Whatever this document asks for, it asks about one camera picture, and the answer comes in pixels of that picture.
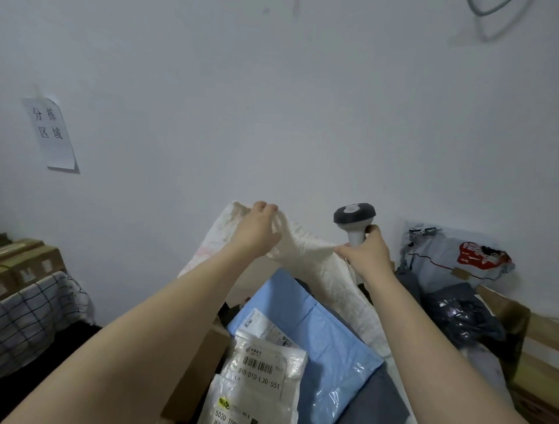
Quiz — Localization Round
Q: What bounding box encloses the person's left forearm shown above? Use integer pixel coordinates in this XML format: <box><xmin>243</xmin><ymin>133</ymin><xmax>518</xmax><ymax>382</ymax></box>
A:
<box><xmin>0</xmin><ymin>245</ymin><xmax>247</xmax><ymax>424</ymax></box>

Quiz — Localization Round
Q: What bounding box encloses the grey mailer bag red print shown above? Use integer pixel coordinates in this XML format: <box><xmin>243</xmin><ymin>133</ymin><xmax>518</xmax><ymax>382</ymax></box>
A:
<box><xmin>398</xmin><ymin>221</ymin><xmax>516</xmax><ymax>290</ymax></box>

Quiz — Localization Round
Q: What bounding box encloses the open brown cardboard box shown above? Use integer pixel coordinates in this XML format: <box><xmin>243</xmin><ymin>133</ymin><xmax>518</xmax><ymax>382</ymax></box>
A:
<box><xmin>161</xmin><ymin>257</ymin><xmax>281</xmax><ymax>424</ymax></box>

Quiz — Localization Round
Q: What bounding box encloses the white parcel bag with barcode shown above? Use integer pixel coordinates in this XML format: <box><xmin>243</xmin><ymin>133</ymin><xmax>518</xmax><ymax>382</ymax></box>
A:
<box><xmin>209</xmin><ymin>330</ymin><xmax>309</xmax><ymax>424</ymax></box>

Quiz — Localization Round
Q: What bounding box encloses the pale grey plastic parcel bag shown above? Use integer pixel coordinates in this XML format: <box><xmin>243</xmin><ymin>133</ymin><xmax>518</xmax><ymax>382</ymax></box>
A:
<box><xmin>462</xmin><ymin>341</ymin><xmax>514</xmax><ymax>404</ymax></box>

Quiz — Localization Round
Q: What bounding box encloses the white woven sack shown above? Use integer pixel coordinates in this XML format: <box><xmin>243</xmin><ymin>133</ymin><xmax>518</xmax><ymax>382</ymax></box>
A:
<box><xmin>178</xmin><ymin>200</ymin><xmax>418</xmax><ymax>424</ymax></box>

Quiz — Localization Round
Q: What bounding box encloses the person's left hand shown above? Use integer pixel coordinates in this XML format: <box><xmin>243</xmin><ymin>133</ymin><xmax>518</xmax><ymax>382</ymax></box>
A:
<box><xmin>231</xmin><ymin>201</ymin><xmax>284</xmax><ymax>258</ymax></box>

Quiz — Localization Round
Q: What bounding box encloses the white paper wall sign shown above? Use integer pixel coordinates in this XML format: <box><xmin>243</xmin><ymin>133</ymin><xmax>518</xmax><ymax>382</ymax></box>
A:
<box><xmin>21</xmin><ymin>96</ymin><xmax>78</xmax><ymax>171</ymax></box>

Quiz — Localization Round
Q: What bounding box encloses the brown cardboard box white label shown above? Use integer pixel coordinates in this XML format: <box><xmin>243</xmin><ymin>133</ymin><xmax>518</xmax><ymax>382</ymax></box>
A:
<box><xmin>0</xmin><ymin>238</ymin><xmax>67</xmax><ymax>301</ymax></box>

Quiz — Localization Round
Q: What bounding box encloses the plain grey mailer bag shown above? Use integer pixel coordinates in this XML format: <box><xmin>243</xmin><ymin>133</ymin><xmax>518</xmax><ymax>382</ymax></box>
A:
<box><xmin>335</xmin><ymin>362</ymin><xmax>412</xmax><ymax>424</ymax></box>

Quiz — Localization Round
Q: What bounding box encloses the large brown cardboard box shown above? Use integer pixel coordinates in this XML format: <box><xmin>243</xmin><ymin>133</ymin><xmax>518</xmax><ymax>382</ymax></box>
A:
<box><xmin>475</xmin><ymin>284</ymin><xmax>559</xmax><ymax>424</ymax></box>

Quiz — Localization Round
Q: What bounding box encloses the white black checked cloth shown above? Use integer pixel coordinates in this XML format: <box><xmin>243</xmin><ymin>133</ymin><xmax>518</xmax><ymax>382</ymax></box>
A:
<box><xmin>0</xmin><ymin>270</ymin><xmax>96</xmax><ymax>379</ymax></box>

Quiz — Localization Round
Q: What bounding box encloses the dark grey plastic parcel bag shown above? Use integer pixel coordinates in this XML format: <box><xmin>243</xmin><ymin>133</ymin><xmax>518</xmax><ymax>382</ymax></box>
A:
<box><xmin>420</xmin><ymin>283</ymin><xmax>508</xmax><ymax>351</ymax></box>

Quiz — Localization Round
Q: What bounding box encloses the light blue mailer bag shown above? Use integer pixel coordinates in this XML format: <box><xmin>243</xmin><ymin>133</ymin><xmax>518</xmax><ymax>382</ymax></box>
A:
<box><xmin>227</xmin><ymin>267</ymin><xmax>384</xmax><ymax>424</ymax></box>

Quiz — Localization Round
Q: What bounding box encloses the grey and white barcode scanner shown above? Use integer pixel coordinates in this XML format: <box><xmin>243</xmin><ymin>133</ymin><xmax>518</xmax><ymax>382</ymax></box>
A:
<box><xmin>333</xmin><ymin>203</ymin><xmax>376</xmax><ymax>250</ymax></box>

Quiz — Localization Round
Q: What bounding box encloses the person's right forearm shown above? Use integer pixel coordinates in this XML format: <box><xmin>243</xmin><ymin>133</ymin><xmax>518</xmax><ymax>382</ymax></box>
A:
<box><xmin>362</xmin><ymin>272</ymin><xmax>529</xmax><ymax>424</ymax></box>

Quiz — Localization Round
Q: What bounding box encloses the person's right hand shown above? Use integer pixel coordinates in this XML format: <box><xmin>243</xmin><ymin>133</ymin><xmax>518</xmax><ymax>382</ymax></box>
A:
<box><xmin>334</xmin><ymin>225</ymin><xmax>395</xmax><ymax>285</ymax></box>

